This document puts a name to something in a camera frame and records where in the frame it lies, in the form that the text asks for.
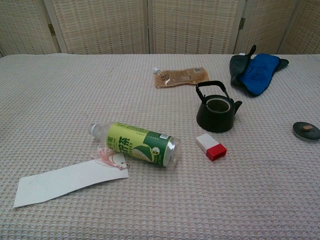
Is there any dark teapot lid cork knob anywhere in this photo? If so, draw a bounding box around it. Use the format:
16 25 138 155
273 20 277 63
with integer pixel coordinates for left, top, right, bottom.
292 121 320 143

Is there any brown spouted drink pouch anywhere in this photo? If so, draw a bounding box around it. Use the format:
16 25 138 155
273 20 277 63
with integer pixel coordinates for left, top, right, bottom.
152 66 210 89

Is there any red and white small box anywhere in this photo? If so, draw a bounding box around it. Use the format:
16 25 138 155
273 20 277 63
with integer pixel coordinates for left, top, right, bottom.
195 133 228 163

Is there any checked beige tablecloth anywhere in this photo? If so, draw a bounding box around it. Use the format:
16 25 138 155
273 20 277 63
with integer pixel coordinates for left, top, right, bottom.
0 52 320 240

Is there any dark grey cloth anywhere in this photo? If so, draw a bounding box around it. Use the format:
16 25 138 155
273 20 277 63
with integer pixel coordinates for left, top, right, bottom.
229 44 290 88

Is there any blue cloth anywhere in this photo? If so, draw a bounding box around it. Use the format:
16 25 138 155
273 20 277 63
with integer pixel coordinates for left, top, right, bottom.
236 52 281 97

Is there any woven folding screen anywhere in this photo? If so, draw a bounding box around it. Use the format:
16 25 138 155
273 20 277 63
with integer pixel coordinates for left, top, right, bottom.
0 0 320 58

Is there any white card with pink tassel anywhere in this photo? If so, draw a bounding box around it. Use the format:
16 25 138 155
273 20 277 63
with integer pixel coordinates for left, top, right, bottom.
12 146 131 209

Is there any black kettle with handle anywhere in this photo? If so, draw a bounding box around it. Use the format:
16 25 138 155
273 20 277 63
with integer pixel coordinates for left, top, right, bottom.
195 80 243 133

